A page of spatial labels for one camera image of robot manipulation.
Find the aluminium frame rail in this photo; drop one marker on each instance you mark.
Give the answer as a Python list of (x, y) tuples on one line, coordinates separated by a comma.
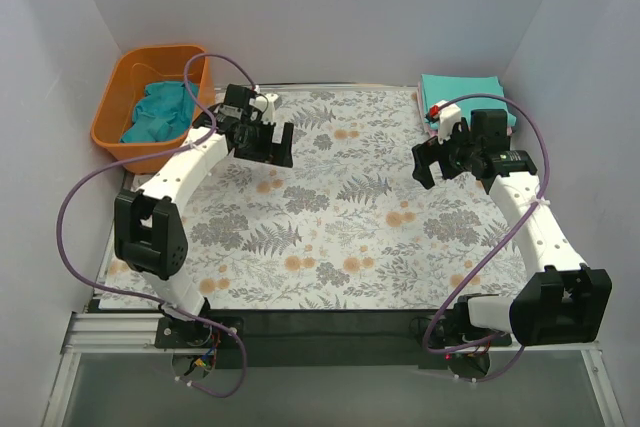
[(121, 369)]

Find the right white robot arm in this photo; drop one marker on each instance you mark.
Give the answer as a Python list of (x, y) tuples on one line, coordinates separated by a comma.
[(563, 300)]

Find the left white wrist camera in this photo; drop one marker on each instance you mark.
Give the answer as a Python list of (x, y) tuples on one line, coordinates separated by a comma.
[(264, 106)]

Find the teal t shirt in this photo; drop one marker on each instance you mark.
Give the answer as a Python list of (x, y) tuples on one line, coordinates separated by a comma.
[(163, 114)]

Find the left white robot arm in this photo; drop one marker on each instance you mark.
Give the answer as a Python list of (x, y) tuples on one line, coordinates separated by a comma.
[(149, 234)]

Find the floral table mat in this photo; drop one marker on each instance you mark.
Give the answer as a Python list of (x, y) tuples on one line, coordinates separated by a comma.
[(347, 227)]

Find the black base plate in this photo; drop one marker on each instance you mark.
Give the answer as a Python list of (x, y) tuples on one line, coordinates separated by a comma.
[(305, 338)]

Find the folded pink shirt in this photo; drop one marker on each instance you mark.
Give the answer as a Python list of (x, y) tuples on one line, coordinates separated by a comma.
[(433, 89)]

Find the orange plastic basket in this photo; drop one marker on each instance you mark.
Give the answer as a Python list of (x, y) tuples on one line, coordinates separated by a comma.
[(131, 74)]

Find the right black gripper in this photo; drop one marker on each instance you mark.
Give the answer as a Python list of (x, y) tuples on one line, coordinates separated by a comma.
[(447, 162)]

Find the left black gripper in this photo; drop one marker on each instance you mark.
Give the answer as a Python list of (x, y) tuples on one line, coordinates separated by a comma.
[(265, 144)]

